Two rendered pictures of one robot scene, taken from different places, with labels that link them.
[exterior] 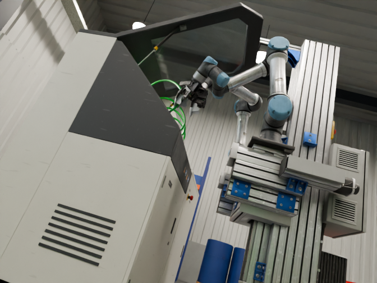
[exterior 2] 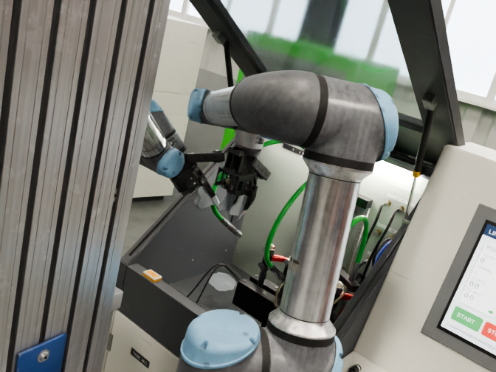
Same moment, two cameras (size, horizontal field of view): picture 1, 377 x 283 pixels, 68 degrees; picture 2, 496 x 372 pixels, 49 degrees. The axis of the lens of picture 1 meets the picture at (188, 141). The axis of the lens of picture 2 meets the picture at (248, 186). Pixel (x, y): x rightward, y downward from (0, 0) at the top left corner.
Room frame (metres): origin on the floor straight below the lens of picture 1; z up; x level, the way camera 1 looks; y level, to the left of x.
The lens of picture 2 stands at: (2.13, -1.20, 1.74)
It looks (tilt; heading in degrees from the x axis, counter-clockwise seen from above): 17 degrees down; 111
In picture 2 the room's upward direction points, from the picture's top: 15 degrees clockwise
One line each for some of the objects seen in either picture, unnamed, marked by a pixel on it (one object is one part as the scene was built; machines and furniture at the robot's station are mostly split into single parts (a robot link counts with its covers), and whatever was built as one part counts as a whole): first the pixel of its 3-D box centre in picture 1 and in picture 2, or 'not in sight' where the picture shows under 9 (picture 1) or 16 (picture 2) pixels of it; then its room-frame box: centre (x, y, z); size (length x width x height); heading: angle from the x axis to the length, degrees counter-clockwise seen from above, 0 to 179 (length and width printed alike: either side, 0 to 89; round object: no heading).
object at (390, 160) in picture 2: not in sight; (343, 142); (1.76, 0.49, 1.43); 0.54 x 0.03 x 0.02; 167
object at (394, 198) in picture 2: not in sight; (388, 237); (1.99, 0.43, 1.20); 0.13 x 0.03 x 0.31; 167
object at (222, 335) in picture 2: not in sight; (220, 358); (1.88, -0.48, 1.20); 0.13 x 0.12 x 0.14; 39
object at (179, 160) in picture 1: (180, 165); (199, 339); (1.64, 0.00, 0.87); 0.62 x 0.04 x 0.16; 167
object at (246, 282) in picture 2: not in sight; (285, 325); (1.81, 0.21, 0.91); 0.34 x 0.10 x 0.15; 167
